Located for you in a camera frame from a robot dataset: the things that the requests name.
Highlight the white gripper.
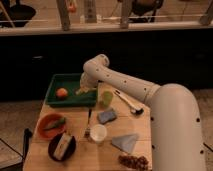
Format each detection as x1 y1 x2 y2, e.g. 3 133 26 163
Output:
80 72 98 90

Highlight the yellow banana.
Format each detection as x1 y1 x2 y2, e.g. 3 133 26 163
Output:
75 88 89 95

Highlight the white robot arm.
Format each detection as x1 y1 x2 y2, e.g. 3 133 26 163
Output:
80 54 207 171

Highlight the green plastic tray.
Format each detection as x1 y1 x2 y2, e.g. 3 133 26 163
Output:
45 73 97 107

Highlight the light green cup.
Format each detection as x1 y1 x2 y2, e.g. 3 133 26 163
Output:
101 91 113 107

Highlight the orange fruit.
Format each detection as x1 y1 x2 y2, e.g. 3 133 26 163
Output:
56 88 68 99

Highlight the blue sponge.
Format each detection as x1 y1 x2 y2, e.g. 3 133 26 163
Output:
97 109 117 124

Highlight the green vegetable in bowl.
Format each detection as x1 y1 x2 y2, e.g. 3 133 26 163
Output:
43 118 66 131

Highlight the white cup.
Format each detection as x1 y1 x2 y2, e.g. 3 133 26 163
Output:
90 124 107 143

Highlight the silver fork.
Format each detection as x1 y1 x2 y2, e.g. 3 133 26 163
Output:
84 109 92 138

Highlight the orange bowl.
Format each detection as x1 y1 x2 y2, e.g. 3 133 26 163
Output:
37 113 66 140

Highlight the white dish brush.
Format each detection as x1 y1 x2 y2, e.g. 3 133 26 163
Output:
115 90 144 115

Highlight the white sandwich block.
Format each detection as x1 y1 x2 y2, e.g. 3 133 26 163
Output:
53 133 72 160

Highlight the black clamp left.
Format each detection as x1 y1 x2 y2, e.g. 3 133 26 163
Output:
0 129 33 171

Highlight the black round stool base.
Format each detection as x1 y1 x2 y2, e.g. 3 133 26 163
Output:
0 4 36 27

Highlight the brown grape bunch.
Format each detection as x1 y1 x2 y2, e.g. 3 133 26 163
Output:
118 155 149 171

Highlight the black cable right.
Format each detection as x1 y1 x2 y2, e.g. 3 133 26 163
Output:
203 142 213 153

